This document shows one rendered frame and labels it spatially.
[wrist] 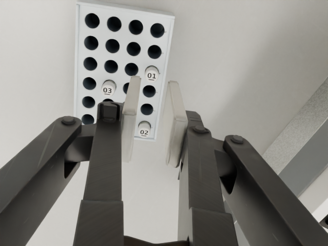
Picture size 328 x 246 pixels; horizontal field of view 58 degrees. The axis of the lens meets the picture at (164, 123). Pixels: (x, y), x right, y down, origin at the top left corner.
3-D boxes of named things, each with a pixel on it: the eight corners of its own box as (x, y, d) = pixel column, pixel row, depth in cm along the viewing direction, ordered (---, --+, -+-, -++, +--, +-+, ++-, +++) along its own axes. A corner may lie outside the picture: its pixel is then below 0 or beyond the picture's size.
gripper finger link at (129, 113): (130, 164, 16) (116, 162, 16) (136, 113, 23) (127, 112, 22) (136, 113, 15) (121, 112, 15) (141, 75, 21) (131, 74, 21)
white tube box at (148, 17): (155, 126, 34) (155, 142, 31) (81, 117, 33) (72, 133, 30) (172, 12, 29) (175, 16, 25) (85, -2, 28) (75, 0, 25)
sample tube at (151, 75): (156, 71, 31) (157, 84, 27) (145, 69, 31) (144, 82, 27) (158, 58, 30) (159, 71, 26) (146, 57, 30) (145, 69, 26)
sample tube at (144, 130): (150, 119, 33) (149, 139, 29) (139, 118, 33) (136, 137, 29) (151, 110, 33) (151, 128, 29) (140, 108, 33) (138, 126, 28)
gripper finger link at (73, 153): (115, 168, 14) (51, 162, 14) (124, 124, 19) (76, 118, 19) (117, 141, 14) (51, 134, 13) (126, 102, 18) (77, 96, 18)
